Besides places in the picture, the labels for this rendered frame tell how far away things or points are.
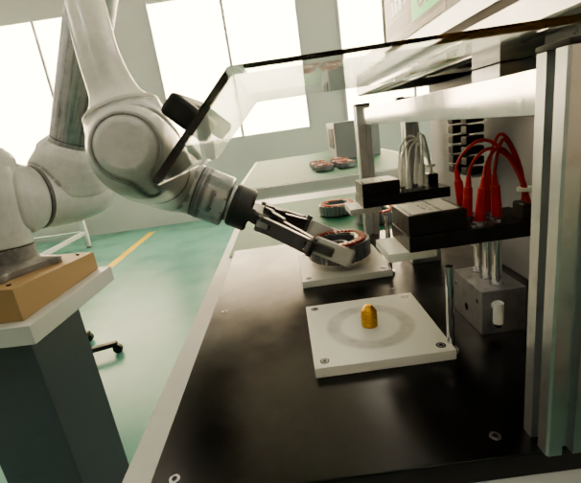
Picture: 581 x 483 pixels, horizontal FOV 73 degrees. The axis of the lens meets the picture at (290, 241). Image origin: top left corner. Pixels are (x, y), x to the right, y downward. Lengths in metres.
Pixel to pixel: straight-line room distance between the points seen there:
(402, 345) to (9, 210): 0.81
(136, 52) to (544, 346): 5.36
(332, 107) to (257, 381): 4.86
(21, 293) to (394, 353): 0.70
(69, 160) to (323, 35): 4.49
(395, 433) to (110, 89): 0.49
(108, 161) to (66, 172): 0.58
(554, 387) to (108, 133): 0.46
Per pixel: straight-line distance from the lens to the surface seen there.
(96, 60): 0.59
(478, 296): 0.49
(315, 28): 5.30
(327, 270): 0.68
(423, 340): 0.47
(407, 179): 0.69
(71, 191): 1.06
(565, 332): 0.32
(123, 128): 0.48
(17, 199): 1.00
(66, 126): 1.06
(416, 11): 0.63
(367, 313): 0.48
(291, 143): 5.16
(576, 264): 0.32
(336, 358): 0.44
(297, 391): 0.43
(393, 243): 0.47
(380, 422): 0.39
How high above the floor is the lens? 1.03
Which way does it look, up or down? 16 degrees down
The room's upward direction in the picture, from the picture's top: 8 degrees counter-clockwise
